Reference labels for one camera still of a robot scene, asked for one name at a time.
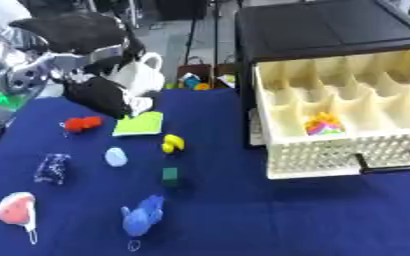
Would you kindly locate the black tripod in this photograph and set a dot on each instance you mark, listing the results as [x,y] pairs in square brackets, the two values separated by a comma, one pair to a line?
[216,30]

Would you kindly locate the white soft object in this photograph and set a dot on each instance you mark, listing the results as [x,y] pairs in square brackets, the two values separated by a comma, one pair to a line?
[141,78]

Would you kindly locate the light blue egg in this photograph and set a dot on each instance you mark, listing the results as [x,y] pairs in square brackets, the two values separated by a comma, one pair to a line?
[116,157]

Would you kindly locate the brown bag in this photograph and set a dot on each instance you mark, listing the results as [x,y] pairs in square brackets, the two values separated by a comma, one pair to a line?
[192,71]
[226,71]

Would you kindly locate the dark blue patterned pouch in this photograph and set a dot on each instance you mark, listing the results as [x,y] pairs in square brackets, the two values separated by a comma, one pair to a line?
[53,168]

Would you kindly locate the red toy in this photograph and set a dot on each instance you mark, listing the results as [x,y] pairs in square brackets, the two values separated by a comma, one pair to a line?
[81,124]

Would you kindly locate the multicoloured toy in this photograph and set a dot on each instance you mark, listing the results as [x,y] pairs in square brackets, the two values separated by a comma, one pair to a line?
[324,126]

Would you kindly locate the pale compartment drawer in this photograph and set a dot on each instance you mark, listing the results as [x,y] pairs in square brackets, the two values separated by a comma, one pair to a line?
[325,156]

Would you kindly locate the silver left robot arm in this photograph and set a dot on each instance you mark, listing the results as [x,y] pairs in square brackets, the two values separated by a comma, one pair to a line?
[33,68]

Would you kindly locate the black cabinet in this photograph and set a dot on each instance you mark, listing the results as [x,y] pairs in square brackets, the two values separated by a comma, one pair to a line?
[325,26]

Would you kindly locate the pink and white soft toy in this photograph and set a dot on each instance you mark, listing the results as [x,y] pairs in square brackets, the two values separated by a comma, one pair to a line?
[15,208]

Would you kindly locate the blue soft toy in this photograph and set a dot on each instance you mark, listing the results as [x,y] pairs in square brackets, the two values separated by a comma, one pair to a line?
[142,215]

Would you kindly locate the yellow-green notepad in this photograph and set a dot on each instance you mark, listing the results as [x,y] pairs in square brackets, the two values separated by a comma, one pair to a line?
[138,124]

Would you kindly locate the yellow toy duck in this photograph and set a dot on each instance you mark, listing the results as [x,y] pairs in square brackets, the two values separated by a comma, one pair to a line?
[172,143]

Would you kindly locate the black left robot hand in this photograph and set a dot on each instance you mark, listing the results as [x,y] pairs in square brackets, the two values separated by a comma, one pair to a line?
[83,31]

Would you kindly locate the green cube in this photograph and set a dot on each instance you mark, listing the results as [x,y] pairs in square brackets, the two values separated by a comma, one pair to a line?
[170,175]

